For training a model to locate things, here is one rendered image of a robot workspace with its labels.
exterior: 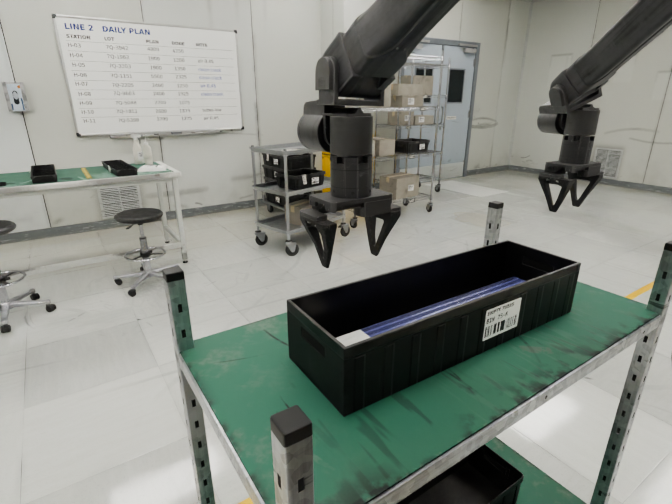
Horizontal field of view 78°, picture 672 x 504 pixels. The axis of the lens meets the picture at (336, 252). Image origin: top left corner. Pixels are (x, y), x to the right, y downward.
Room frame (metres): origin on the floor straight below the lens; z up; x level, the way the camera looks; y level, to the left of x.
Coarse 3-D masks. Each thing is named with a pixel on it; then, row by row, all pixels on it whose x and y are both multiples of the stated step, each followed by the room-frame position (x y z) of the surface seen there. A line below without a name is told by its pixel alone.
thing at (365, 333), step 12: (480, 288) 0.80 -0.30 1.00; (492, 288) 0.80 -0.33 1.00; (504, 288) 0.80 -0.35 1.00; (444, 300) 0.74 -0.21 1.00; (456, 300) 0.74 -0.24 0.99; (468, 300) 0.74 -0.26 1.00; (420, 312) 0.69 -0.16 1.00; (432, 312) 0.69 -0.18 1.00; (384, 324) 0.65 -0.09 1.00; (396, 324) 0.65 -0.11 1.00; (348, 336) 0.61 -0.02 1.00; (360, 336) 0.61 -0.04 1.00; (372, 336) 0.61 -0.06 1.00
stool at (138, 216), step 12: (120, 216) 2.91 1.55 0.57; (132, 216) 2.92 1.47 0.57; (144, 216) 2.92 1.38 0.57; (156, 216) 2.97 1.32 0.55; (144, 240) 3.01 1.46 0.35; (144, 252) 3.00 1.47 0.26; (144, 264) 3.01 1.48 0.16; (120, 276) 2.96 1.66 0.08; (132, 276) 2.98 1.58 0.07; (144, 276) 2.93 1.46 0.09; (156, 276) 2.97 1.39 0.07; (132, 288) 2.77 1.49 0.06
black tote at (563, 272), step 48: (336, 288) 0.66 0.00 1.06; (384, 288) 0.72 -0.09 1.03; (432, 288) 0.79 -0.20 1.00; (528, 288) 0.69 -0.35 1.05; (288, 336) 0.61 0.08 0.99; (336, 336) 0.66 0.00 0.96; (384, 336) 0.51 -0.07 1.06; (432, 336) 0.56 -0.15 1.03; (480, 336) 0.62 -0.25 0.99; (336, 384) 0.49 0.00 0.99; (384, 384) 0.51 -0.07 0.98
